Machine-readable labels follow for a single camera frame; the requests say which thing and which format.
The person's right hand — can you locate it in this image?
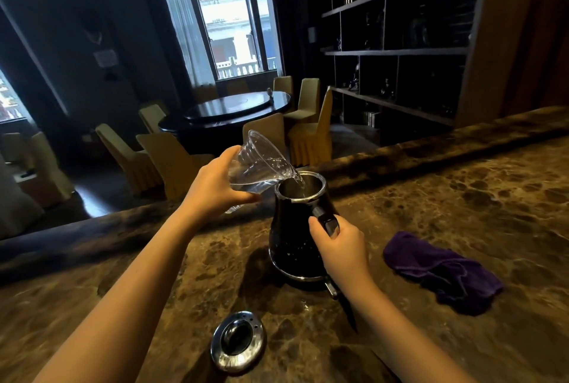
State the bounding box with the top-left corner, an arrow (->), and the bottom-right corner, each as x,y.
308,215 -> 379,297

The person's left hand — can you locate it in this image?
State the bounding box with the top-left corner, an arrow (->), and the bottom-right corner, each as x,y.
180,145 -> 262,228

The black steel electric kettle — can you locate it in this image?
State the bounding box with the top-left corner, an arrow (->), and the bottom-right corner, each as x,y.
268,171 -> 359,334

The clear plastic cup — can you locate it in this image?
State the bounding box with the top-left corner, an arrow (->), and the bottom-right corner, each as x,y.
224,129 -> 306,214

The person's left forearm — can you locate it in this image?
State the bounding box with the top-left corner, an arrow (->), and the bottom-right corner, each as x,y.
33,207 -> 206,383

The person's right forearm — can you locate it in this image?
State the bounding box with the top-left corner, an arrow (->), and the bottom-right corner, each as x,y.
351,281 -> 478,383

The round dark dining table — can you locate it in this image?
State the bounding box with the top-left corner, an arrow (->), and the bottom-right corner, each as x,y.
158,91 -> 292,155

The group of covered dining chairs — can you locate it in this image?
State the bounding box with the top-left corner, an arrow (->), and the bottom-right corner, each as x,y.
0,76 -> 334,211

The dark glass turntable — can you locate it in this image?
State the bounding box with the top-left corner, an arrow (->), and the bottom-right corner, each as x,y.
183,92 -> 273,124

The purple cloth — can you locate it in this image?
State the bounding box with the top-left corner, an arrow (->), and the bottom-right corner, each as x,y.
383,231 -> 505,317

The round steel kettle lid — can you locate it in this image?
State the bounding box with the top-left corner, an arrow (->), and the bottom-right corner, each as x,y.
210,311 -> 268,374

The tall black-framed window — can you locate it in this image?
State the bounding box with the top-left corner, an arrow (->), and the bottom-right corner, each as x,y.
178,0 -> 284,84

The sheer white curtain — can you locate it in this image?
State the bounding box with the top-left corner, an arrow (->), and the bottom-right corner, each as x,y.
150,0 -> 217,88

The dark wooden shelf unit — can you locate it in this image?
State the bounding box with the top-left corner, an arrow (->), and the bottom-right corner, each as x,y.
319,0 -> 486,131

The small side window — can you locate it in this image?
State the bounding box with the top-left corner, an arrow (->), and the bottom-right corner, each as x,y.
0,69 -> 28,124

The white wall plate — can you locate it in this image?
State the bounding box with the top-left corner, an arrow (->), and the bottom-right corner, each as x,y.
93,49 -> 119,69

